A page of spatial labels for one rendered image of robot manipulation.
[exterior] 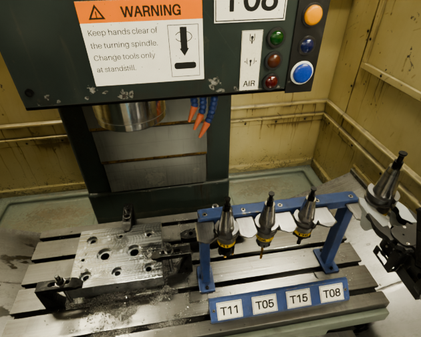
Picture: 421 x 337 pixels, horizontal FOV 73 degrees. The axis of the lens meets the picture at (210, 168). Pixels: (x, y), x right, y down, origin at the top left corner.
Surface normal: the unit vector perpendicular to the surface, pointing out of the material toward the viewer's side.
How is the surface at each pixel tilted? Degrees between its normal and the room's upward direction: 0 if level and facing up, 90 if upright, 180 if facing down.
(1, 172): 90
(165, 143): 90
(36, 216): 0
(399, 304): 24
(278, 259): 0
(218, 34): 90
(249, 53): 90
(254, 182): 0
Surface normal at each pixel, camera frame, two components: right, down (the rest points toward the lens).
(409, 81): -0.99, 0.11
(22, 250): 0.39, -0.76
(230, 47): 0.16, 0.60
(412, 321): -0.41, -0.67
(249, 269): -0.01, -0.79
